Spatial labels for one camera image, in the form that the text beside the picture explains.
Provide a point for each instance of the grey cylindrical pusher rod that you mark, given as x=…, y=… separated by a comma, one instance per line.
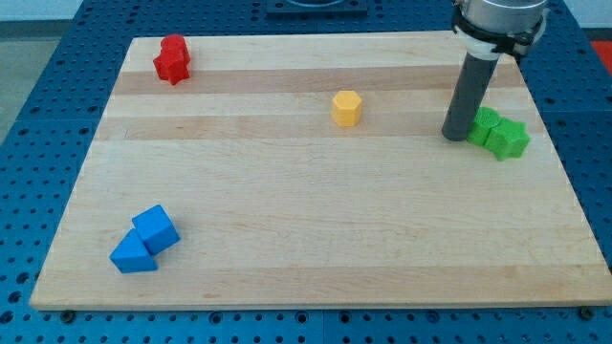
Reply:
x=470, y=88

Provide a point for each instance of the green star block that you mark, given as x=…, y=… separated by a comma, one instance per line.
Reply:
x=508, y=139

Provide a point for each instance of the red star block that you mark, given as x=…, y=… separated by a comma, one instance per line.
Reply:
x=172, y=66

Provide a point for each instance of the yellow hexagon block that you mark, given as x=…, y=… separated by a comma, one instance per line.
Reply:
x=346, y=111

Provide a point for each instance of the wooden board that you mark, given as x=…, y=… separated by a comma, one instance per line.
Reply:
x=278, y=207

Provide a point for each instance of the blue cube block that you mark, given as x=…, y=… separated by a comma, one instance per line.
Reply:
x=156, y=229

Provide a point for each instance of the blue triangle block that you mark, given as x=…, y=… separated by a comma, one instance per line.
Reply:
x=131, y=255

